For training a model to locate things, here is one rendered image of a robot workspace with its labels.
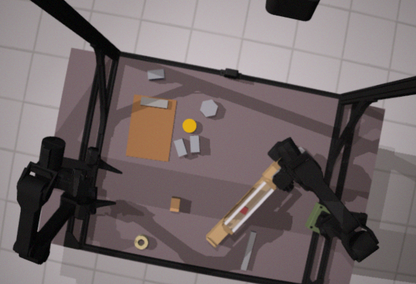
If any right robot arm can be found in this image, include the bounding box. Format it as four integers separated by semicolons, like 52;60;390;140
13;136;91;265

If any small tan wooden block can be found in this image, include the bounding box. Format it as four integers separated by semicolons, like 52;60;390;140
170;196;181;212

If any brown clipboard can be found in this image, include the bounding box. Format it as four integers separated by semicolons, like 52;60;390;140
127;94;177;155

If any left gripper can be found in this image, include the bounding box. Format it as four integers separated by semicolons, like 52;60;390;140
268;142;308;191

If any yellow cylinder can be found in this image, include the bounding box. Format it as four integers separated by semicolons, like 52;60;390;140
183;119;196;133

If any grey square stick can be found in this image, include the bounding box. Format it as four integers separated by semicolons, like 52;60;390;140
240;230;257;271
271;147;305;178

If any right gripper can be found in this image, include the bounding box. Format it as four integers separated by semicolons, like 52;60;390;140
57;147;122;220

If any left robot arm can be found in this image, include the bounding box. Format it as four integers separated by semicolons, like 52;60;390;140
272;137;379;263

